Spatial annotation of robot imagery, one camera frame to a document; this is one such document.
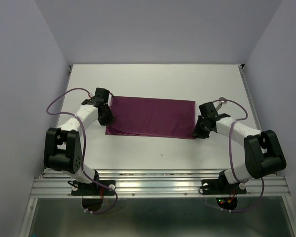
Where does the silver metal spoon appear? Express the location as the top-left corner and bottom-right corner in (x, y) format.
(216, 97), (227, 111)

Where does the purple cloth napkin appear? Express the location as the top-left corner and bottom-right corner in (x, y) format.
(106, 96), (196, 139)

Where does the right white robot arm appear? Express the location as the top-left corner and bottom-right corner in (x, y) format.
(193, 102), (287, 193)

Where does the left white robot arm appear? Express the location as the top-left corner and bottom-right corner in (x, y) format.
(43, 88), (115, 195)

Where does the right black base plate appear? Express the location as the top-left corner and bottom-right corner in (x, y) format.
(198, 179), (247, 195)

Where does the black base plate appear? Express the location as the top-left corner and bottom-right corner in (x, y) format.
(198, 179), (247, 195)
(68, 180), (114, 196)

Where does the aluminium rail frame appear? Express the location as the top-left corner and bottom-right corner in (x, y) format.
(20, 64), (296, 237)

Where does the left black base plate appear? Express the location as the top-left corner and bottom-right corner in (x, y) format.
(68, 180), (114, 196)

